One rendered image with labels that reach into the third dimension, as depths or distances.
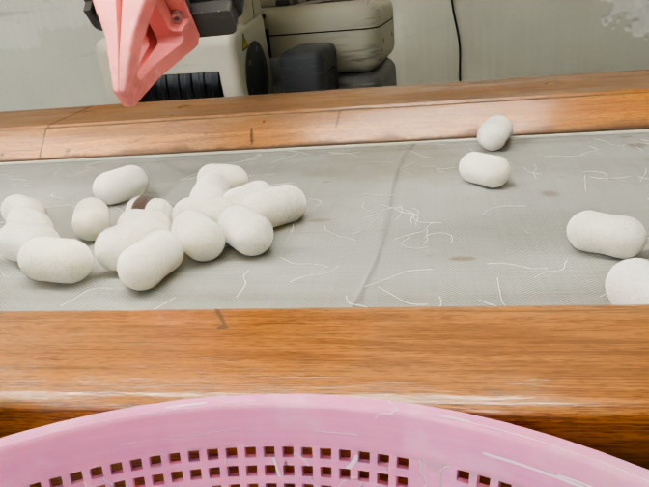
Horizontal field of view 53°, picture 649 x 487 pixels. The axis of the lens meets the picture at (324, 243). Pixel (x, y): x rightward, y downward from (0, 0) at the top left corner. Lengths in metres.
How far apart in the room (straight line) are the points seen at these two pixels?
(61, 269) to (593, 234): 0.24
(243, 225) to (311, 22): 0.95
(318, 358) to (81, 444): 0.06
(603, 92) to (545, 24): 1.83
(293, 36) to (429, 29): 1.17
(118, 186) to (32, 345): 0.22
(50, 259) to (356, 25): 0.96
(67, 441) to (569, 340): 0.13
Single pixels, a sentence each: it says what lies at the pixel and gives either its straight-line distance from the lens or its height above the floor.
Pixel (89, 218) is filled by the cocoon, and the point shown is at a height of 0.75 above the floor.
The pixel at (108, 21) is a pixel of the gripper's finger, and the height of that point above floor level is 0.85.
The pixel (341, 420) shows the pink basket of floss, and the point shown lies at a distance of 0.16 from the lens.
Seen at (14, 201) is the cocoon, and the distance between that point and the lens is 0.42.
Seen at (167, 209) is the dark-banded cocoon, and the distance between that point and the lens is 0.37.
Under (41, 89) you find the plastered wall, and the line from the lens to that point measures 2.94.
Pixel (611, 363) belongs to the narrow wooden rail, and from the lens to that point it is 0.19.
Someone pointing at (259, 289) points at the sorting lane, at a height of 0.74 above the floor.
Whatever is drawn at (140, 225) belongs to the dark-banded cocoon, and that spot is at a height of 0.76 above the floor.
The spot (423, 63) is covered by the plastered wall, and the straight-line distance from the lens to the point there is 2.39.
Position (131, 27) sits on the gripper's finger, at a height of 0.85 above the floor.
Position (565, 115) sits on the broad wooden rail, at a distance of 0.52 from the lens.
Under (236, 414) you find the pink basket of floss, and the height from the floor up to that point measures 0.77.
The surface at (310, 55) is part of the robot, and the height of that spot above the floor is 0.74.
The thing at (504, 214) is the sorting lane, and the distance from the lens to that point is 0.35.
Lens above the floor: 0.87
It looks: 22 degrees down
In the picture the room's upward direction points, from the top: 5 degrees counter-clockwise
